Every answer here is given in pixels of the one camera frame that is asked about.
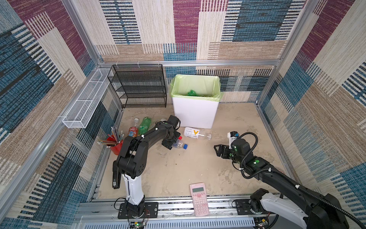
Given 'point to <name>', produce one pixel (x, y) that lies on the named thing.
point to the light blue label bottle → (179, 144)
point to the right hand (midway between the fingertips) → (220, 149)
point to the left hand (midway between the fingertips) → (178, 140)
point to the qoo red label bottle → (133, 131)
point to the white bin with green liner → (196, 99)
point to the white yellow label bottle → (195, 133)
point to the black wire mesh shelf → (139, 86)
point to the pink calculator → (199, 199)
